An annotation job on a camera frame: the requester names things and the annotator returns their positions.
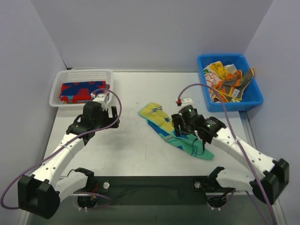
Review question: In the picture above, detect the green teal towel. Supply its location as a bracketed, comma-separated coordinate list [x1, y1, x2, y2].
[138, 102, 214, 160]

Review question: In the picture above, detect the red blue tiger towel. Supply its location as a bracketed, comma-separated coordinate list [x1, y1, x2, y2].
[59, 81, 110, 104]

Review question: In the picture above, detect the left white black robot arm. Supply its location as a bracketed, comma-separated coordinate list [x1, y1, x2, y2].
[17, 101, 121, 219]

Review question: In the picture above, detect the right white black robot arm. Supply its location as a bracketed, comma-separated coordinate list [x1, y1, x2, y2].
[172, 105, 290, 205]

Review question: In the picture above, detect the white patterned towel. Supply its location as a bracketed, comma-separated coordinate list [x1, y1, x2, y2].
[203, 66, 221, 102]

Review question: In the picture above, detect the white perforated plastic basket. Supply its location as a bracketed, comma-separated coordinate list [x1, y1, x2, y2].
[49, 68, 114, 108]

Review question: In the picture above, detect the grey orange-edged towel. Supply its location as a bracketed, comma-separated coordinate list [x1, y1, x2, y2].
[212, 67, 255, 103]

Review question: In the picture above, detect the blue plastic bin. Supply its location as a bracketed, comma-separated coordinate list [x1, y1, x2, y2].
[197, 53, 263, 113]

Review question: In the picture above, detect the yellow orange towel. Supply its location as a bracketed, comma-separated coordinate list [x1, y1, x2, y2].
[209, 61, 229, 80]

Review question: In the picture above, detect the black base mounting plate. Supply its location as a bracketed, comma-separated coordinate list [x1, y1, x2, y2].
[76, 176, 234, 209]

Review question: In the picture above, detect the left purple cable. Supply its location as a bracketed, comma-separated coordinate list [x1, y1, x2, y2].
[0, 88, 122, 210]

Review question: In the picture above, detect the purple cable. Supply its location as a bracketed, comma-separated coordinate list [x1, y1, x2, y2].
[177, 83, 278, 225]
[0, 88, 122, 210]

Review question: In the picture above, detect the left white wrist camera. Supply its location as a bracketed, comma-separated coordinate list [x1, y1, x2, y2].
[90, 93, 111, 104]

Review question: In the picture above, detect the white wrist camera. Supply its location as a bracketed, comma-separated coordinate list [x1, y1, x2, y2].
[176, 97, 194, 107]
[90, 93, 111, 104]

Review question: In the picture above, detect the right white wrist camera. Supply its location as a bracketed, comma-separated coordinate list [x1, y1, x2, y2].
[176, 97, 194, 107]

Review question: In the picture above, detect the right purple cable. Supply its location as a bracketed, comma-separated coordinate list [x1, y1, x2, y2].
[177, 83, 278, 225]

